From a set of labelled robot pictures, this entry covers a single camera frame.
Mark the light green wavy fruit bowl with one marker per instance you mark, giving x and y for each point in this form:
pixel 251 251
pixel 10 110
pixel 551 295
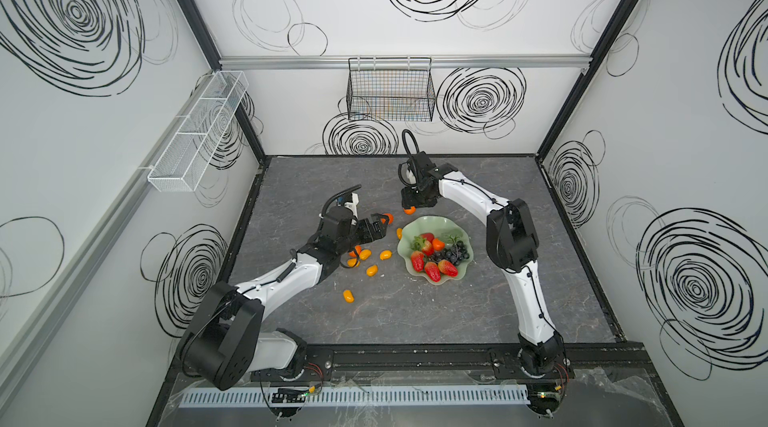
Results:
pixel 442 228

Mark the fake kumquat lower middle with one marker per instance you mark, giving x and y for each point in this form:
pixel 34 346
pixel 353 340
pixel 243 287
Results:
pixel 372 270

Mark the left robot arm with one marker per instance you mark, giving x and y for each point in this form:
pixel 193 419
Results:
pixel 224 341

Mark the black wire wall basket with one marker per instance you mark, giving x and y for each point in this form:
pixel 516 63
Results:
pixel 390 89

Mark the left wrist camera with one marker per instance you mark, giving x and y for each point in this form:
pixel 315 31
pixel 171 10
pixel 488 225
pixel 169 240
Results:
pixel 349 201

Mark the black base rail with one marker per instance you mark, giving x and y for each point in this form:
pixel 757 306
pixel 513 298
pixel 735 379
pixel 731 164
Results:
pixel 501 361

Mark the white slotted cable duct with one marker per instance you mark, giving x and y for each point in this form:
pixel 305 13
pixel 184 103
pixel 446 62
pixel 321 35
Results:
pixel 435 395

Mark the dark fake grape bunch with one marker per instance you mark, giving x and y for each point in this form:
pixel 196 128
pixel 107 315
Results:
pixel 456 251

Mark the white mesh wall shelf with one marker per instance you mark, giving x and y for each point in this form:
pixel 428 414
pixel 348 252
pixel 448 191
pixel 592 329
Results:
pixel 190 151

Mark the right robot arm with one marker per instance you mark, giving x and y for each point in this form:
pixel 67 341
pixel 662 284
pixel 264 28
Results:
pixel 511 244

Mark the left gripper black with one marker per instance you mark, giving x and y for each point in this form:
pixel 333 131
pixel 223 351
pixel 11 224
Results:
pixel 369 229

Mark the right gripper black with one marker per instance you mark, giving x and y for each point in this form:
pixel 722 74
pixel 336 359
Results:
pixel 418 192

